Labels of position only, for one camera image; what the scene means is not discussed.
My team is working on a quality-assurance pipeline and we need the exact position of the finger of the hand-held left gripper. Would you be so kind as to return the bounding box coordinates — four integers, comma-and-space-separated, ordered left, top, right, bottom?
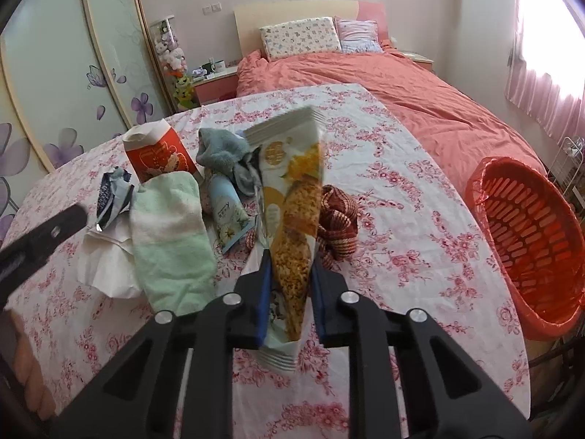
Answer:
0, 203, 88, 266

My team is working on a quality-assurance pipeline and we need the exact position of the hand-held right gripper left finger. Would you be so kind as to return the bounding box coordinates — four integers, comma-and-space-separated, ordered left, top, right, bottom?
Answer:
52, 249, 275, 439

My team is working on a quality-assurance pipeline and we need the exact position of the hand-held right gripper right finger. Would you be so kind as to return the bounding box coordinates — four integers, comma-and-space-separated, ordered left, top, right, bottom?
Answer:
311, 260, 533, 439

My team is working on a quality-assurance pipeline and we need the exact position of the yellow white snack packet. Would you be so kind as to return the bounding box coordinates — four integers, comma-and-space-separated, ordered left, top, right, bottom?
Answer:
242, 106, 327, 372

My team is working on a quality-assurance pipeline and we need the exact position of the red white paper bowl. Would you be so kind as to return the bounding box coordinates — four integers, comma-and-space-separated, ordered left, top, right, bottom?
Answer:
122, 119, 205, 184

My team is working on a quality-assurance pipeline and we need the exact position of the grey sock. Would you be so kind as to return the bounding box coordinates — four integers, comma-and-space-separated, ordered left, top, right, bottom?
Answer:
196, 127, 262, 199

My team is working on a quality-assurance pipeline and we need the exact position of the orange plastic basket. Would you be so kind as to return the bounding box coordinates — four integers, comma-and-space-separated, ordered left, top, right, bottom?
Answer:
465, 156, 585, 341

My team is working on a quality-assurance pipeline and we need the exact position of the person's left hand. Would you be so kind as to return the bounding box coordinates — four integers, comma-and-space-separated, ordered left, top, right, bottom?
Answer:
10, 313, 59, 421

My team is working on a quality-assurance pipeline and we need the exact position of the white tissue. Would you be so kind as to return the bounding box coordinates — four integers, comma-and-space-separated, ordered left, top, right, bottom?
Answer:
77, 217, 142, 300

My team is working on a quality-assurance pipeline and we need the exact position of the crumpled blue white wrapper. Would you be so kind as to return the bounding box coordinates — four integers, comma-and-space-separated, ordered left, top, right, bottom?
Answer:
95, 167, 136, 233

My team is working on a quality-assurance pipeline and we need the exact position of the red woven cloth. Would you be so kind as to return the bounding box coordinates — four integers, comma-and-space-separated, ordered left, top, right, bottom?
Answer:
247, 184, 362, 270

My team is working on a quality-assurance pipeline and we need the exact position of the light blue packet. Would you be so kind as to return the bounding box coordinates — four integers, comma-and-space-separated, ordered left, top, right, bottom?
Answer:
203, 169, 254, 254

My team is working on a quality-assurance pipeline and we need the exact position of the light green towel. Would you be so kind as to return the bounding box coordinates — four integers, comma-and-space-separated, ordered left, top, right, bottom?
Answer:
129, 170, 219, 316

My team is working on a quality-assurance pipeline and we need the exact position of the floral sliding wardrobe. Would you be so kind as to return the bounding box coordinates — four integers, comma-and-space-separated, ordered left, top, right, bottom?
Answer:
0, 0, 172, 239

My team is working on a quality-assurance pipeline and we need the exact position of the green plush toy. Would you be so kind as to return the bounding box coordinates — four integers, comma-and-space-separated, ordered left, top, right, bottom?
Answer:
173, 73, 198, 106

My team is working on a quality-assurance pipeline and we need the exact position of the pink white nightstand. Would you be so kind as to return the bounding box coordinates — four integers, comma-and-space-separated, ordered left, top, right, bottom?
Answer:
192, 65, 239, 106

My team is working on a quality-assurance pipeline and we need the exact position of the clear plush toy tube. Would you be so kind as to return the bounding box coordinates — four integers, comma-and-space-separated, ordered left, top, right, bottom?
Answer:
150, 15, 199, 111

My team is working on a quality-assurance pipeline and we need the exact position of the salmon bed duvet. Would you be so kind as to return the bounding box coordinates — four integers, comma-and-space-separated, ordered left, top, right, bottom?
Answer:
235, 39, 547, 193

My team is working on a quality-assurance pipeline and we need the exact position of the beige nightstand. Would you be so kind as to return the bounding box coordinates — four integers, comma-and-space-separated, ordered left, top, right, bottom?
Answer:
402, 49, 435, 71

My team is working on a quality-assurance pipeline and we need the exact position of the floral white pillow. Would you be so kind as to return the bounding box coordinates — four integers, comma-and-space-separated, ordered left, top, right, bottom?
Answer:
260, 16, 343, 60

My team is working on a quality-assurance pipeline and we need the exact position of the striped pink pillow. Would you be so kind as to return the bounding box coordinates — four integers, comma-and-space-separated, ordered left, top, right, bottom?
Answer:
333, 16, 382, 54

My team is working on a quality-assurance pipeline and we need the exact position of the beige pink headboard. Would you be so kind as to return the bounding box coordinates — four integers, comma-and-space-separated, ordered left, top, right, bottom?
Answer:
233, 0, 389, 58

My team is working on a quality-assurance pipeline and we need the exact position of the pink curtain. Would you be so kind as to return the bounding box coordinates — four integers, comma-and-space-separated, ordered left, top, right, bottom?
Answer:
505, 0, 585, 129

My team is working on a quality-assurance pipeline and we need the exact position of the white wire rack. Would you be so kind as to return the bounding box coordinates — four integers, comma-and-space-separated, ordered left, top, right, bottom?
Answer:
546, 136, 585, 193

